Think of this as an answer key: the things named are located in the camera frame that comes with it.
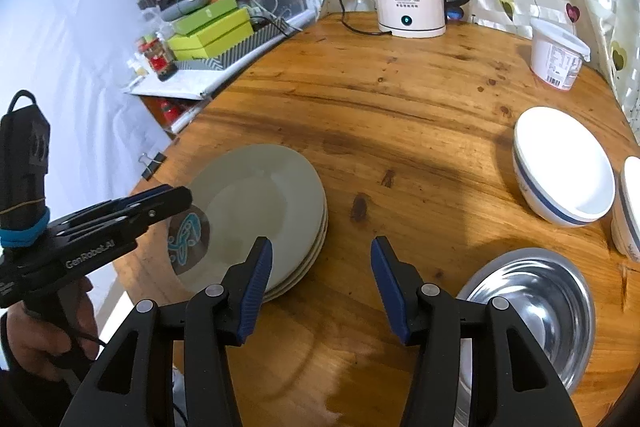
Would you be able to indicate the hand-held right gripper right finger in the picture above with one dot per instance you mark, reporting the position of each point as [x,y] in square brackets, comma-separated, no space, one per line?
[387,292]

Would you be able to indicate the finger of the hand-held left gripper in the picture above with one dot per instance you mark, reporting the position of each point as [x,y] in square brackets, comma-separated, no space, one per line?
[165,207]
[147,193]

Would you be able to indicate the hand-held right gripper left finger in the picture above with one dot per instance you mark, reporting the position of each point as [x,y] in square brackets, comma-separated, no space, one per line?
[257,287]

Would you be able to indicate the grey-green plate with blue motif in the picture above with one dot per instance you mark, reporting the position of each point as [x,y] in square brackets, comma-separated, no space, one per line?
[302,279]
[316,252]
[260,197]

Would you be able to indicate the stainless steel bowl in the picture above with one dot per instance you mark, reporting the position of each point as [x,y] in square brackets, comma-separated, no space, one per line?
[540,307]

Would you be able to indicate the white bowl with blue stripe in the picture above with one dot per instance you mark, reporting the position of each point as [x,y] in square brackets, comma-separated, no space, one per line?
[565,167]
[630,207]

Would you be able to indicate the person's left forearm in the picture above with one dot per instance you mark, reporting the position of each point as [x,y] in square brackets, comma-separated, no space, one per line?
[25,402]

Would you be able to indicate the person's left hand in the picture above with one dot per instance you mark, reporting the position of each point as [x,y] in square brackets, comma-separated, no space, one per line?
[25,342]

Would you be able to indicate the black binder clip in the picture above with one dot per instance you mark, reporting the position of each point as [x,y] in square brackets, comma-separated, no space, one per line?
[147,173]
[157,159]

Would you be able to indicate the red figurine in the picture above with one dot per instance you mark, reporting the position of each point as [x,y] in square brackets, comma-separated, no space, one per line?
[167,112]

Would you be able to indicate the white shelf board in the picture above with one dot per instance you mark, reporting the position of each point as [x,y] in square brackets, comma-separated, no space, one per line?
[185,84]

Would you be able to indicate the santa figure jar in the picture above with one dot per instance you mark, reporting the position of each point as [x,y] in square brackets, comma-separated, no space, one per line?
[160,64]

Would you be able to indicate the row of small bottles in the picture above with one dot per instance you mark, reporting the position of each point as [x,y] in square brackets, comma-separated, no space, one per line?
[137,62]

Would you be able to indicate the lime green box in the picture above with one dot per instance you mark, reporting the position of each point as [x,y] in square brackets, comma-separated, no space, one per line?
[200,53]
[215,36]

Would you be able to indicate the grey chevron patterned box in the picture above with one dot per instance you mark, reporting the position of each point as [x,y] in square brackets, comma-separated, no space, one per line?
[225,59]

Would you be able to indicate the dark green flat box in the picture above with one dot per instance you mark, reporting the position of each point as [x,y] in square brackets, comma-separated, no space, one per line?
[205,16]

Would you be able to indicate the grey pouch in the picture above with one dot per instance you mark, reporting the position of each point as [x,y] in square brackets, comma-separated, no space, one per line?
[187,4]

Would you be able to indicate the white plastic tub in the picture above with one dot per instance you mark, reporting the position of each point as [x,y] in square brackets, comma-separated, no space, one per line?
[555,57]

